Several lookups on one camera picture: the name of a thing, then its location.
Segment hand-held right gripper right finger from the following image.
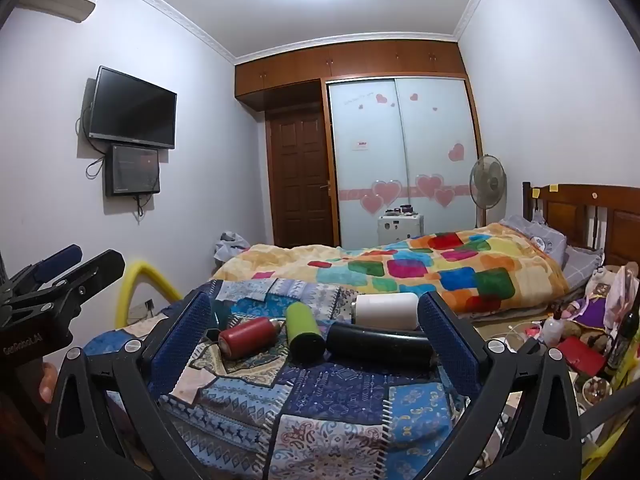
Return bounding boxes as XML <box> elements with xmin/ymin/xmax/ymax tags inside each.
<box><xmin>416</xmin><ymin>291</ymin><xmax>584</xmax><ymax>480</ymax></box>

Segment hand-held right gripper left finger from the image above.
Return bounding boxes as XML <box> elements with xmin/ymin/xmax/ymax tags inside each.
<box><xmin>44</xmin><ymin>291</ymin><xmax>222</xmax><ymax>480</ymax></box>

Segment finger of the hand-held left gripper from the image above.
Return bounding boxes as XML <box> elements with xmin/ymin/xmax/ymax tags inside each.
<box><xmin>10</xmin><ymin>249</ymin><xmax>126</xmax><ymax>318</ymax></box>
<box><xmin>0</xmin><ymin>244</ymin><xmax>84</xmax><ymax>306</ymax></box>

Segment red cup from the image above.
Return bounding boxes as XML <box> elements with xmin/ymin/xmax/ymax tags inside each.
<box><xmin>218</xmin><ymin>317</ymin><xmax>281</xmax><ymax>360</ymax></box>

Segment black cup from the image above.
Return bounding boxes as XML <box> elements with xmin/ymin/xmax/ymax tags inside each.
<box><xmin>325</xmin><ymin>322</ymin><xmax>436</xmax><ymax>374</ymax></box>

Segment white cup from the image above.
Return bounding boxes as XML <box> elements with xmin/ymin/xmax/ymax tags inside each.
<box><xmin>351</xmin><ymin>292</ymin><xmax>420</xmax><ymax>332</ymax></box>

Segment green cup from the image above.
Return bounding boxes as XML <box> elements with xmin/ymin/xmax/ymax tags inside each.
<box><xmin>285</xmin><ymin>302</ymin><xmax>327</xmax><ymax>364</ymax></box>

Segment person's left hand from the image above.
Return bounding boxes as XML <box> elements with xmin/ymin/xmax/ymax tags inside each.
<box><xmin>39</xmin><ymin>362</ymin><xmax>60</xmax><ymax>406</ymax></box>

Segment yellow foam tube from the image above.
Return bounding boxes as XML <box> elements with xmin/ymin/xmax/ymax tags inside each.
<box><xmin>115</xmin><ymin>258</ymin><xmax>184</xmax><ymax>329</ymax></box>

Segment colourful checked blanket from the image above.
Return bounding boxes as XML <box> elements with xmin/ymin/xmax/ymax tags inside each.
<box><xmin>212</xmin><ymin>222</ymin><xmax>571</xmax><ymax>319</ymax></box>

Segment clear plastic bottle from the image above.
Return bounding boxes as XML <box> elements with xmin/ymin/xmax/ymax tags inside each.
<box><xmin>544</xmin><ymin>312</ymin><xmax>565</xmax><ymax>346</ymax></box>

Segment grey clothes pile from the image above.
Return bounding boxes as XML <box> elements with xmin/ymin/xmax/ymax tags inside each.
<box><xmin>214</xmin><ymin>231</ymin><xmax>251</xmax><ymax>264</ymax></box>

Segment small white cabinet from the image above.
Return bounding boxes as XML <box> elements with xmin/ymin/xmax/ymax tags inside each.
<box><xmin>377</xmin><ymin>213</ymin><xmax>425</xmax><ymax>247</ymax></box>

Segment red pouch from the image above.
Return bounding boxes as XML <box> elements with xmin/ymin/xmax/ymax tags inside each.
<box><xmin>557</xmin><ymin>335</ymin><xmax>609</xmax><ymax>376</ymax></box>

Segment grey printed pillow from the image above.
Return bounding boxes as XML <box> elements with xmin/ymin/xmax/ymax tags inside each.
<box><xmin>499</xmin><ymin>211</ymin><xmax>569</xmax><ymax>267</ymax></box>

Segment purple cloth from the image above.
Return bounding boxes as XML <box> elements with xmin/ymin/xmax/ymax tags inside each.
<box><xmin>569</xmin><ymin>294</ymin><xmax>609</xmax><ymax>324</ymax></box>

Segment blue patchwork blanket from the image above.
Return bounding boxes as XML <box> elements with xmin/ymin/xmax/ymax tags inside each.
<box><xmin>82</xmin><ymin>277</ymin><xmax>482</xmax><ymax>480</ymax></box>

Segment small bowl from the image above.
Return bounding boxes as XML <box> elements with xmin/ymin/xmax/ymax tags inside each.
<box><xmin>582</xmin><ymin>377</ymin><xmax>612</xmax><ymax>406</ymax></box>

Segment grey checked pillow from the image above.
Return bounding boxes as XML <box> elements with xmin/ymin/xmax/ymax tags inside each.
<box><xmin>562</xmin><ymin>244</ymin><xmax>606</xmax><ymax>287</ymax></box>

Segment standing fan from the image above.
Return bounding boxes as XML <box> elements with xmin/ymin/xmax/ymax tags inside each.
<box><xmin>468</xmin><ymin>153</ymin><xmax>507</xmax><ymax>227</ymax></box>

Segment black bottle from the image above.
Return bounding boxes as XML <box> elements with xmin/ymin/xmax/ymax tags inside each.
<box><xmin>604</xmin><ymin>309</ymin><xmax>640</xmax><ymax>377</ymax></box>

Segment pink plastic bag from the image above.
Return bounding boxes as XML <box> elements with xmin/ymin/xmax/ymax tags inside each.
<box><xmin>602</xmin><ymin>264</ymin><xmax>639</xmax><ymax>331</ymax></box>

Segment wooden bed headboard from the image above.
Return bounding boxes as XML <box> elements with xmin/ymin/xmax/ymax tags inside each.
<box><xmin>521</xmin><ymin>181</ymin><xmax>640</xmax><ymax>272</ymax></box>

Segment frosted sliding wardrobe doors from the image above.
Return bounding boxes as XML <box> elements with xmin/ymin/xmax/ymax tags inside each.
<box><xmin>327</xmin><ymin>77</ymin><xmax>484</xmax><ymax>249</ymax></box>

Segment brown wooden door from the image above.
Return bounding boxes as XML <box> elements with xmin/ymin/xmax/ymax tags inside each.
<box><xmin>264</xmin><ymin>109</ymin><xmax>337</xmax><ymax>249</ymax></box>

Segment wooden overhead cabinet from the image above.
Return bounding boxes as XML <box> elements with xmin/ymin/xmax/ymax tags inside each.
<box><xmin>233</xmin><ymin>39</ymin><xmax>471</xmax><ymax>111</ymax></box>

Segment black television cable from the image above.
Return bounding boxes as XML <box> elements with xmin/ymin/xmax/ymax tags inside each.
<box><xmin>75</xmin><ymin>114</ymin><xmax>109</xmax><ymax>180</ymax></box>

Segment small black wall monitor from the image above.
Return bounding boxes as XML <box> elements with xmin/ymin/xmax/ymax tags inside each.
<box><xmin>104</xmin><ymin>143</ymin><xmax>162</xmax><ymax>198</ymax></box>

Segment wall-mounted black television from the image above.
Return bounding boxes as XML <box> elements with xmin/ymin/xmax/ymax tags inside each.
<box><xmin>88</xmin><ymin>65</ymin><xmax>178</xmax><ymax>150</ymax></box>

